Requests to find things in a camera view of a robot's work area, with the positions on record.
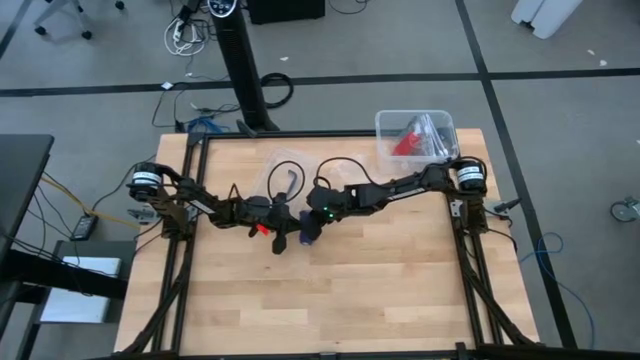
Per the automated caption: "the black computer case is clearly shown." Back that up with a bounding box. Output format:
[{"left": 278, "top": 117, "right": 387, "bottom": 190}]
[{"left": 246, "top": 0, "right": 327, "bottom": 26}]

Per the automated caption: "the clear plastic bin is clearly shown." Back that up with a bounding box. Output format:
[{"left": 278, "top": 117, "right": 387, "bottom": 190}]
[{"left": 374, "top": 109, "right": 461, "bottom": 177}]

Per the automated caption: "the black right camera cable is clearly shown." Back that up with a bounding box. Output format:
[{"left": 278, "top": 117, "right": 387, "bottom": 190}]
[{"left": 313, "top": 156, "right": 381, "bottom": 191}]

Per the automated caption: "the clear zip bag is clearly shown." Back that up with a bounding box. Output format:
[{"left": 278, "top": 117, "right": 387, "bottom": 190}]
[{"left": 329, "top": 152, "right": 391, "bottom": 209}]

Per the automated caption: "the long blue floor cable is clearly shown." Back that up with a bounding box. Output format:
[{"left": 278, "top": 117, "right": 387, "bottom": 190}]
[{"left": 518, "top": 231, "right": 597, "bottom": 351}]

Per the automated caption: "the grey caster wheel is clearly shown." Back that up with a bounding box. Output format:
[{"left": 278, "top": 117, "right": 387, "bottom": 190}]
[{"left": 609, "top": 195, "right": 640, "bottom": 224}]

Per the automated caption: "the white box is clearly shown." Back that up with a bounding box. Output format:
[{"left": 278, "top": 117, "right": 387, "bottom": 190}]
[{"left": 39, "top": 255, "right": 123, "bottom": 325}]

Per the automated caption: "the grey office chair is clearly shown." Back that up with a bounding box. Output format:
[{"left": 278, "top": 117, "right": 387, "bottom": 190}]
[{"left": 32, "top": 0, "right": 126, "bottom": 41}]

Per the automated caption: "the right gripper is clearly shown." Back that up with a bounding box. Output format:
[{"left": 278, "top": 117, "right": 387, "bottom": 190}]
[{"left": 305, "top": 185, "right": 357, "bottom": 244}]

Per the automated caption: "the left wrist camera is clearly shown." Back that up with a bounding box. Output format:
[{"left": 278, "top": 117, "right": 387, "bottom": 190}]
[{"left": 247, "top": 195, "right": 271, "bottom": 215}]

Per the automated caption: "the black aluminium table frame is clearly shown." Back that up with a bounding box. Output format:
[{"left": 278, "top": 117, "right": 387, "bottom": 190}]
[{"left": 114, "top": 129, "right": 541, "bottom": 360}]

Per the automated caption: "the white power strip with cables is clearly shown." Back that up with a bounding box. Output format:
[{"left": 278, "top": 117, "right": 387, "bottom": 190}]
[{"left": 163, "top": 16, "right": 209, "bottom": 58}]

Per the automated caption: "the black power adapter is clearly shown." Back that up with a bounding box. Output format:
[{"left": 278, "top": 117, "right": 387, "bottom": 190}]
[{"left": 69, "top": 213, "right": 100, "bottom": 243}]

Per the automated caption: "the short blue cable bundle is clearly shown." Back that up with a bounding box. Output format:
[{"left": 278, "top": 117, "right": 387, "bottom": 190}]
[{"left": 186, "top": 115, "right": 227, "bottom": 134}]

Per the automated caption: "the black tower fan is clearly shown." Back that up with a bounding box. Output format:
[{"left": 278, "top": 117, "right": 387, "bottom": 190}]
[{"left": 206, "top": 0, "right": 281, "bottom": 134}]

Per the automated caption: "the clear bag of supplies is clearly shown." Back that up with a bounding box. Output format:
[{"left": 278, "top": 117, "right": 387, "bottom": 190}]
[{"left": 392, "top": 113, "right": 454, "bottom": 160}]

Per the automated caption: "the red packaged item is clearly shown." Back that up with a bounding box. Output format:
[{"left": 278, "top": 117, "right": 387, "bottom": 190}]
[{"left": 392, "top": 130, "right": 421, "bottom": 157}]

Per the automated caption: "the black left camera cable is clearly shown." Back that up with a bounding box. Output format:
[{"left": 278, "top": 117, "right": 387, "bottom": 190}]
[{"left": 267, "top": 159, "right": 307, "bottom": 204}]

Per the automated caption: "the blue elastic bandage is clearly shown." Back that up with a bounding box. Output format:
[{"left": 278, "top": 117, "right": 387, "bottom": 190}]
[{"left": 298, "top": 209, "right": 317, "bottom": 248}]

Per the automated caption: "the black desk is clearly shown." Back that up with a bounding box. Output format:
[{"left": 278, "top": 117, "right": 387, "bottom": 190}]
[{"left": 0, "top": 133, "right": 129, "bottom": 360}]

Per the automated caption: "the black camera cable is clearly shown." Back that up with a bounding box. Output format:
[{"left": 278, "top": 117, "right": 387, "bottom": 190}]
[
  {"left": 313, "top": 156, "right": 381, "bottom": 191},
  {"left": 267, "top": 159, "right": 307, "bottom": 204}
]

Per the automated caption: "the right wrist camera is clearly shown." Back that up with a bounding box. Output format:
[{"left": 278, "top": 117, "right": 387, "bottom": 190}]
[{"left": 305, "top": 187, "right": 331, "bottom": 211}]

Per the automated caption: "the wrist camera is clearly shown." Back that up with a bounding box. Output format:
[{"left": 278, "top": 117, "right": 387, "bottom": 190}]
[
  {"left": 247, "top": 195, "right": 271, "bottom": 215},
  {"left": 305, "top": 187, "right": 331, "bottom": 211}
]

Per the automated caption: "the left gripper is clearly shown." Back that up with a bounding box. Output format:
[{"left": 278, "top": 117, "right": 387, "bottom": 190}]
[{"left": 240, "top": 192, "right": 303, "bottom": 255}]

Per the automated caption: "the black coiled cable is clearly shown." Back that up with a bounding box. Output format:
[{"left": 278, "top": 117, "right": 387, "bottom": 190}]
[{"left": 259, "top": 72, "right": 296, "bottom": 110}]

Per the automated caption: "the white plastic object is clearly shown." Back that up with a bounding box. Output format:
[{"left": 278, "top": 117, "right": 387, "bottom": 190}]
[{"left": 510, "top": 0, "right": 585, "bottom": 41}]

